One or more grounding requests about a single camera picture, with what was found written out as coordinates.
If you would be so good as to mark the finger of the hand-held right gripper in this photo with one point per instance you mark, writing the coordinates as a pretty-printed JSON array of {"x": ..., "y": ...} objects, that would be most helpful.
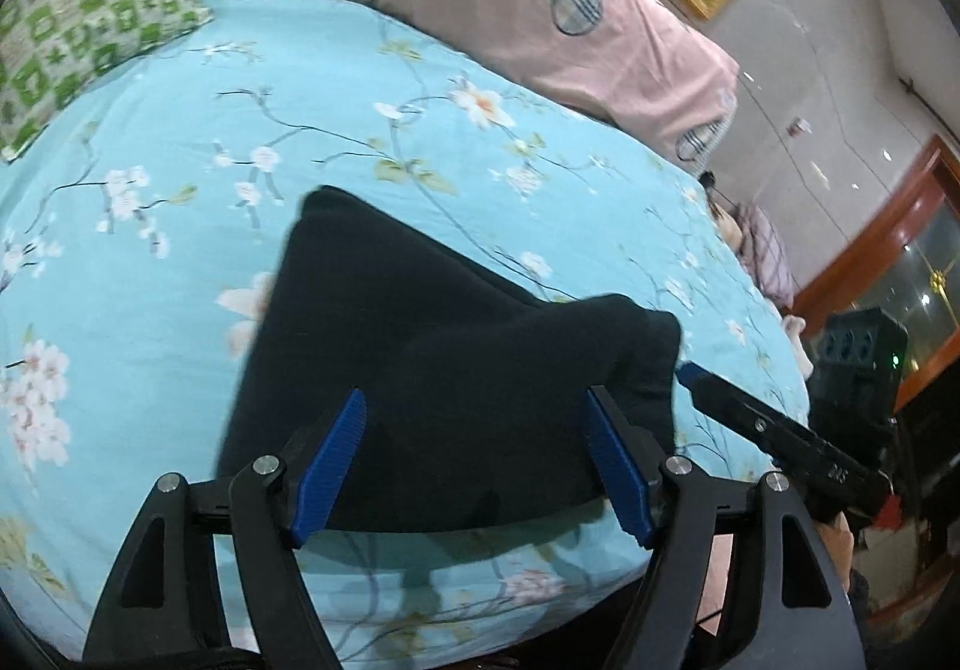
[{"x": 720, "y": 396}]

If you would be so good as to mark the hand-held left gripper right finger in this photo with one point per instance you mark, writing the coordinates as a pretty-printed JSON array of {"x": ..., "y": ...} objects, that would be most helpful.
[{"x": 619, "y": 467}]

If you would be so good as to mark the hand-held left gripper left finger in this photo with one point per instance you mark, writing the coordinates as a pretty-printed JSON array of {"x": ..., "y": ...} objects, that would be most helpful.
[{"x": 330, "y": 467}]

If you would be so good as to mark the black pants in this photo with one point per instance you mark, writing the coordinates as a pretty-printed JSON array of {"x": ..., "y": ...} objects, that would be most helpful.
[{"x": 450, "y": 355}]

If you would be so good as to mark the wooden framed glass door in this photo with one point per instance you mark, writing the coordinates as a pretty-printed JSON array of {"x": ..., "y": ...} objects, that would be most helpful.
[{"x": 885, "y": 220}]

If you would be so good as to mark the pink plaid cloth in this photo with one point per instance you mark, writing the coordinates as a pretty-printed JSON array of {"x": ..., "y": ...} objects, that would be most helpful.
[{"x": 765, "y": 250}]

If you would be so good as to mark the small dark object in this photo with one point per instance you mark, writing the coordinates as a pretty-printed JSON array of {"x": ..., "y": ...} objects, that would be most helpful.
[{"x": 706, "y": 179}]

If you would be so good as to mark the blue floral bed sheet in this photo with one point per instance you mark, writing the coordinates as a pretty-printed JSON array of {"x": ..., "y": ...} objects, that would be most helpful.
[{"x": 187, "y": 153}]

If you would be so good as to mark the green patterned pillow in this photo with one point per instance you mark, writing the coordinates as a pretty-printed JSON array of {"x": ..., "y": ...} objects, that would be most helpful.
[{"x": 82, "y": 18}]

